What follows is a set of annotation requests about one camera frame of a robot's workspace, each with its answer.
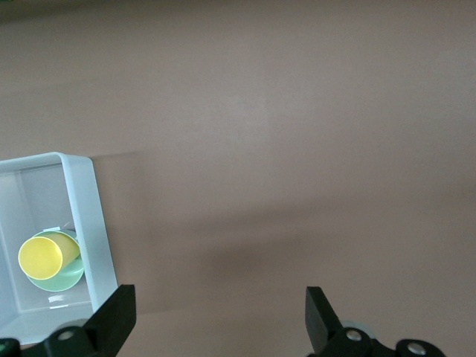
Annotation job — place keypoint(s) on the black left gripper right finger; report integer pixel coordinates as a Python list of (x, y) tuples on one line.
[(323, 327)]

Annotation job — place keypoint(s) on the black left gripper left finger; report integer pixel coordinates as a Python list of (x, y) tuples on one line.
[(111, 320)]

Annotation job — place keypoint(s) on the yellow plastic cup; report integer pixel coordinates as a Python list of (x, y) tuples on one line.
[(41, 256)]

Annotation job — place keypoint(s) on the white translucent plastic bin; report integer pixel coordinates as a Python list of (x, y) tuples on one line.
[(85, 208)]

